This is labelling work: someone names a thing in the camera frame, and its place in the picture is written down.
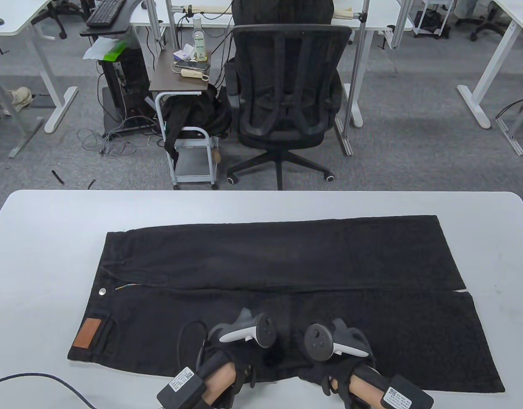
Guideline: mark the grey white left controller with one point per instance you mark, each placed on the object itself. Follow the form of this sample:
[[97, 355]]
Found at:
[[240, 334]]

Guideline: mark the clear plastic bottle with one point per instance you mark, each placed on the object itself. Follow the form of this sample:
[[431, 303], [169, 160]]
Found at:
[[199, 42]]

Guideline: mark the purple white small box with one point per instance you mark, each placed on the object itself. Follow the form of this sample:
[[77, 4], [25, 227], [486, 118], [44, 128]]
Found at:
[[182, 54]]

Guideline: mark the black computer tower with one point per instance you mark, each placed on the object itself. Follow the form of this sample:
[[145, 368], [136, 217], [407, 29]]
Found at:
[[133, 72]]

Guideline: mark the black swivel chair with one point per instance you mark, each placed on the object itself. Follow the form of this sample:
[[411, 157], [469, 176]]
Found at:
[[485, 21], [55, 15]]

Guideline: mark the black denim trousers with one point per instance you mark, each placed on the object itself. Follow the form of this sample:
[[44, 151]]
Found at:
[[287, 255]]

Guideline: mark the person's left forearm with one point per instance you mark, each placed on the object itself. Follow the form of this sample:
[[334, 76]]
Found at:
[[221, 381]]

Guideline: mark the person's right hand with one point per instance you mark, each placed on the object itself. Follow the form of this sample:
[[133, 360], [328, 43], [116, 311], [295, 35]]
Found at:
[[329, 370]]

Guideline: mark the white desk with T-foot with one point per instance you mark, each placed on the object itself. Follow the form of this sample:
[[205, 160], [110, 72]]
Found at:
[[500, 51]]

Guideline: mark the beige shoe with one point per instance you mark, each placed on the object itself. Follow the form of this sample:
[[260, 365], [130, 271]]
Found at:
[[21, 97]]

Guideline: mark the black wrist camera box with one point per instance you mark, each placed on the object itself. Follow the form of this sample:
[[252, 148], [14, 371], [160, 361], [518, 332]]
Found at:
[[406, 394], [180, 385]]

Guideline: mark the green white plastic bag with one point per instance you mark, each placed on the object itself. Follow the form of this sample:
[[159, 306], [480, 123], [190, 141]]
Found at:
[[106, 49]]

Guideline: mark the grey white right controller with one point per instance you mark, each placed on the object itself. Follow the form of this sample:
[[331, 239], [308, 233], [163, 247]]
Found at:
[[317, 341]]

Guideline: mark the black bag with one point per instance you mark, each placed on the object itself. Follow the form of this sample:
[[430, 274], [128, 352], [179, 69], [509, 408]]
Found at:
[[189, 113]]

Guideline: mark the black pen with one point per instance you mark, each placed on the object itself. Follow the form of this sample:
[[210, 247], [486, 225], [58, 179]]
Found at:
[[58, 177]]

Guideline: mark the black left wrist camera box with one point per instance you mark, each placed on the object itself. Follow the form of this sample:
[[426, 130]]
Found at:
[[180, 385]]

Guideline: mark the brown-top white-frame side cart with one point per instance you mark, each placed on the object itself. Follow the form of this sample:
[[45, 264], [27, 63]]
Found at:
[[176, 83]]

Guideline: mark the white desk with white legs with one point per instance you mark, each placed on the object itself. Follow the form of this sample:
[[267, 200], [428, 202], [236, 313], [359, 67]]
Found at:
[[14, 17]]

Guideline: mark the aluminium frame post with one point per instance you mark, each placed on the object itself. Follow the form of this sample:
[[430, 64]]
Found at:
[[356, 85]]

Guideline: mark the grey white controller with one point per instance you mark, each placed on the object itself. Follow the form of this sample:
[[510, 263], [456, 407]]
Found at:
[[240, 334], [317, 341]]

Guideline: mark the white trolley with black bag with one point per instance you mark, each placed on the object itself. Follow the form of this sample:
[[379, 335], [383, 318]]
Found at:
[[429, 19]]

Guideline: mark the person's left hand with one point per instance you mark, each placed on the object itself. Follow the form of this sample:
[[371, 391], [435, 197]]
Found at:
[[227, 353]]

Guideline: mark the black phone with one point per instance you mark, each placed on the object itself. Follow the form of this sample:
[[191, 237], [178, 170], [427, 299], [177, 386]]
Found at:
[[193, 65]]

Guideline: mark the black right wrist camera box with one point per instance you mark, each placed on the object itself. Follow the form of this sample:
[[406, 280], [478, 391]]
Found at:
[[406, 394]]

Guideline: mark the black mesh office chair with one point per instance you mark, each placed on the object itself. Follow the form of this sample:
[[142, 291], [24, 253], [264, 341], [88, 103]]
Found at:
[[287, 128]]

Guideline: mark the long white desk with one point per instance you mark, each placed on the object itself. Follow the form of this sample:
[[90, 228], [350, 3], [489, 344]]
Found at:
[[372, 23]]

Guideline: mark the black keyboard tray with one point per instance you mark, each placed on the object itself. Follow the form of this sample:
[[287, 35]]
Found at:
[[127, 21]]

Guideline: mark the black keyboard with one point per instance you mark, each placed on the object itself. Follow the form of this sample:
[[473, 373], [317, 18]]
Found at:
[[104, 12]]

